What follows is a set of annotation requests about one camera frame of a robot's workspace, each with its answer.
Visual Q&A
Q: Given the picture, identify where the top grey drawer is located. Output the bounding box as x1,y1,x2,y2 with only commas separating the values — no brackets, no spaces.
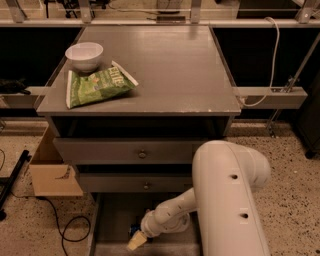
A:
53,138,205,165

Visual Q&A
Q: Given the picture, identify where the white hanging cable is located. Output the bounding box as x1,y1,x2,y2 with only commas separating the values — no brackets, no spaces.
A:
238,16,281,108

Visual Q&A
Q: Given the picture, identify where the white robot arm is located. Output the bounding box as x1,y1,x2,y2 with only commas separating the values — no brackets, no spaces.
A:
128,141,271,256

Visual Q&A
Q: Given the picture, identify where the cardboard box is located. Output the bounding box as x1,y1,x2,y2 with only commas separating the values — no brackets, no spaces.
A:
28,128,83,197

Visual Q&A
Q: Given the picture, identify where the grey metal rail frame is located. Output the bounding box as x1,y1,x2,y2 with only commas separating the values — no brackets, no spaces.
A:
0,0,320,111

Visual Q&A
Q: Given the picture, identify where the middle grey drawer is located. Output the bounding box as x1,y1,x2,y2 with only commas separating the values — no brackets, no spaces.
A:
77,173,192,193

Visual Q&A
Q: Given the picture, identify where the black floor cable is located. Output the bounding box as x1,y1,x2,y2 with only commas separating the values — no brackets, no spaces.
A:
35,195,92,256

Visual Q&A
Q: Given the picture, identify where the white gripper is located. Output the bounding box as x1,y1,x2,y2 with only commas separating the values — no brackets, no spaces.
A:
127,210,167,251

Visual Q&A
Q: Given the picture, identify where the green chip bag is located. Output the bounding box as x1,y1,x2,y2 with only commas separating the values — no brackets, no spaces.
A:
66,61,138,109

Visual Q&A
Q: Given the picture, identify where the grey drawer cabinet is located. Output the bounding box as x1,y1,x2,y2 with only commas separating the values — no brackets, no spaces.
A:
35,25,242,256

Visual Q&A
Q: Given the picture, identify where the white ceramic bowl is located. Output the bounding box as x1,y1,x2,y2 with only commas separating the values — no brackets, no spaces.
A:
65,42,103,73

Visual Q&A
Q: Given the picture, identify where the blue pepsi can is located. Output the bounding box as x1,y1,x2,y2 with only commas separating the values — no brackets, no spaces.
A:
129,224,141,237

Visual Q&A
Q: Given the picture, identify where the black object on rail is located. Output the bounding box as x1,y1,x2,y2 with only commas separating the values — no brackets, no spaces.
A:
0,79,31,95

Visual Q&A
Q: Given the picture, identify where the black metal stand leg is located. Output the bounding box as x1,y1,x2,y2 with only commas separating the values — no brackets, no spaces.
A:
0,150,30,221

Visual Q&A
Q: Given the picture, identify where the bottom grey open drawer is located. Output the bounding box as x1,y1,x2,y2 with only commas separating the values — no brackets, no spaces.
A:
86,192,203,256

